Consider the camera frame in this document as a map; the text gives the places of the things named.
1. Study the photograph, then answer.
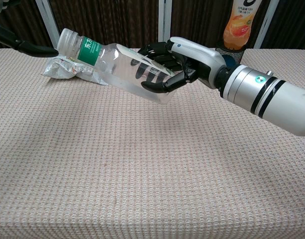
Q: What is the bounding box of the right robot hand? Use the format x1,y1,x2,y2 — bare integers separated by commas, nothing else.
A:
137,36,229,94

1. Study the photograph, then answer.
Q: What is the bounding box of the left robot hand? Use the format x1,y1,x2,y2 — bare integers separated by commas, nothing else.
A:
0,0,59,58

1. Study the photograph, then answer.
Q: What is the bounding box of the clear plastic water bottle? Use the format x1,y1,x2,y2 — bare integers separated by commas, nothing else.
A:
72,34,183,105

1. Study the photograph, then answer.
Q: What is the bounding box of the orange juice bottle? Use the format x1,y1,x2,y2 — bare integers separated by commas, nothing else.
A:
222,0,264,50

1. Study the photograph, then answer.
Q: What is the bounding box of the blue ball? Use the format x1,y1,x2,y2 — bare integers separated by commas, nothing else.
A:
221,55,239,68

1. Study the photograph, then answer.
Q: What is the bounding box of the crumpled silver snack bag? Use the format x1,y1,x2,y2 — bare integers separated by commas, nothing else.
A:
42,55,109,86

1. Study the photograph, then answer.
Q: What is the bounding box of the black mesh pen holder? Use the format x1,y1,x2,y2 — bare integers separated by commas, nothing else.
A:
214,40,246,68

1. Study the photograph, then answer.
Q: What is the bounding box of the dark brown curtain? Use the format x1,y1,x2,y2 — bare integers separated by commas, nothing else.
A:
0,0,305,50

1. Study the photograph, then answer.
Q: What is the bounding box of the beige woven tablecloth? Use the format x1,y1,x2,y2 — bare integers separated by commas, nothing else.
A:
0,47,305,239

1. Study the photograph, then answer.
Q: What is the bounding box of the white screen frame post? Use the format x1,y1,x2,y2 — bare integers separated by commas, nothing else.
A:
35,0,61,49
253,0,280,49
157,0,173,43

